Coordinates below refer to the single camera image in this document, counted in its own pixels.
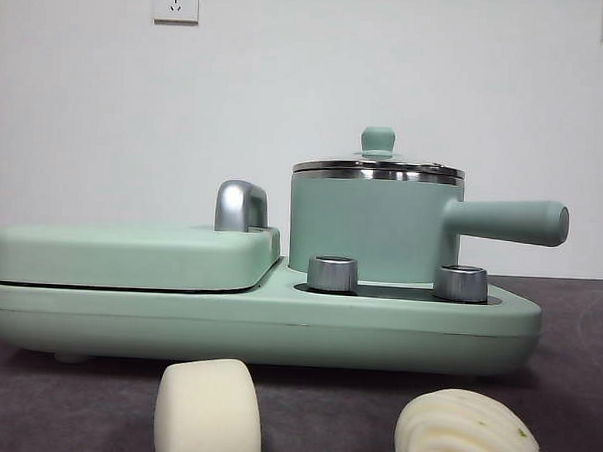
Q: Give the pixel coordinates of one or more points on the swirled white steamed bun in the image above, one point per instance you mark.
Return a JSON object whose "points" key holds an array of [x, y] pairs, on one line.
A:
{"points": [[467, 433]]}

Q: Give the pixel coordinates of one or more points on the green breakfast machine base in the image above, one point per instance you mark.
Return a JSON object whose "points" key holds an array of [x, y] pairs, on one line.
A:
{"points": [[257, 324]]}

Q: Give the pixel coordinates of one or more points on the silver control knob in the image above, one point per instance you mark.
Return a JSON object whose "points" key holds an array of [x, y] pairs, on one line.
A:
{"points": [[460, 283], [332, 275]]}

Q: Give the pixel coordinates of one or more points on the green hinged griddle cover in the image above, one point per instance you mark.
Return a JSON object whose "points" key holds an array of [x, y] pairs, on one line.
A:
{"points": [[130, 253]]}

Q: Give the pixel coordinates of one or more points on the smooth white steamed bun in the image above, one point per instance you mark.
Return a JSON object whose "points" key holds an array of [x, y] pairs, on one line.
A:
{"points": [[205, 412]]}

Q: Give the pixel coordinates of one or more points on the glass pot lid green knob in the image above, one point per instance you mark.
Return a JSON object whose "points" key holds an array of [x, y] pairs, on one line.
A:
{"points": [[378, 139]]}

